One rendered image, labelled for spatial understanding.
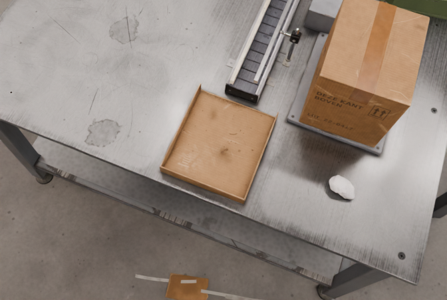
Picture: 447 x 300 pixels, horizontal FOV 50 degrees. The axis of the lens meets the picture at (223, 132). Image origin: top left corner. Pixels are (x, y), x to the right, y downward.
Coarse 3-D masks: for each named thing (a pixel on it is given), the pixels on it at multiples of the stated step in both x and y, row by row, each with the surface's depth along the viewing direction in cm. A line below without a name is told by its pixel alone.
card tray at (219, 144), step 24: (216, 96) 150; (192, 120) 146; (216, 120) 146; (240, 120) 147; (264, 120) 147; (192, 144) 142; (216, 144) 143; (240, 144) 143; (264, 144) 144; (168, 168) 139; (192, 168) 139; (216, 168) 140; (240, 168) 140; (216, 192) 136; (240, 192) 137
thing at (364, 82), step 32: (352, 0) 132; (352, 32) 128; (384, 32) 128; (416, 32) 129; (320, 64) 137; (352, 64) 123; (384, 64) 124; (416, 64) 125; (320, 96) 130; (352, 96) 124; (384, 96) 120; (320, 128) 145; (352, 128) 138; (384, 128) 132
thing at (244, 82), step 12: (276, 0) 162; (276, 12) 159; (288, 12) 160; (264, 24) 157; (276, 24) 157; (264, 36) 155; (252, 48) 153; (264, 48) 153; (252, 60) 151; (240, 72) 149; (252, 72) 149; (240, 84) 147; (252, 84) 147
